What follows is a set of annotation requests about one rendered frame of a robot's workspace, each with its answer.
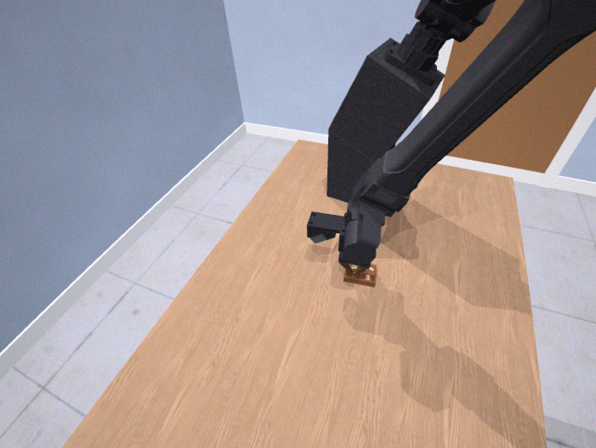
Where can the brown wooden number cube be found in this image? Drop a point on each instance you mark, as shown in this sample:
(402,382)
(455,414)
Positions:
(353,268)
(369,274)

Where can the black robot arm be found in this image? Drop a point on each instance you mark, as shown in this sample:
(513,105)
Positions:
(538,33)

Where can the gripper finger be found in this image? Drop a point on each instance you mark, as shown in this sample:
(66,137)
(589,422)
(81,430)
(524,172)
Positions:
(356,272)

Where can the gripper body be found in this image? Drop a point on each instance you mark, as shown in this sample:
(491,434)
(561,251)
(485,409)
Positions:
(342,259)

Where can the brown wooden tray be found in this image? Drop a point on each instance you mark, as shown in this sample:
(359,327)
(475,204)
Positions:
(359,281)

